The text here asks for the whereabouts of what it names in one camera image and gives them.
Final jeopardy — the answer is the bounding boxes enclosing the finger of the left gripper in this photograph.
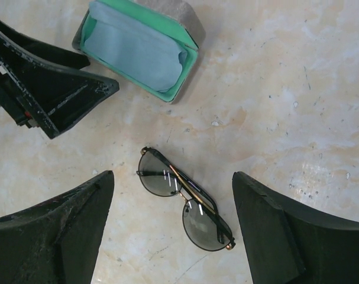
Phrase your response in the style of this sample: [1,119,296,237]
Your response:
[0,32,119,139]
[0,20,90,70]

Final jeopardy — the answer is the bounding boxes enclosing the grey glasses case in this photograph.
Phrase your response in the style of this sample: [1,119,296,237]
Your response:
[72,1,206,103]

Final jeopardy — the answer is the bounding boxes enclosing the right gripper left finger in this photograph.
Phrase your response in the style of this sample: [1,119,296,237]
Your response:
[0,170,114,283]

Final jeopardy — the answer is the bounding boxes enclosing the metal frame sunglasses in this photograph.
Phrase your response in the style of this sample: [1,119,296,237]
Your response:
[137,147,235,252]

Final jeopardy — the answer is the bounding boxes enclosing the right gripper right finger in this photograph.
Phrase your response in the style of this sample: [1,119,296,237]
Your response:
[232,172,359,283]

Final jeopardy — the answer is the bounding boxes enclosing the light blue cleaning cloth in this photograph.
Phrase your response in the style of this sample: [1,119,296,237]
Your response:
[84,1,187,92]

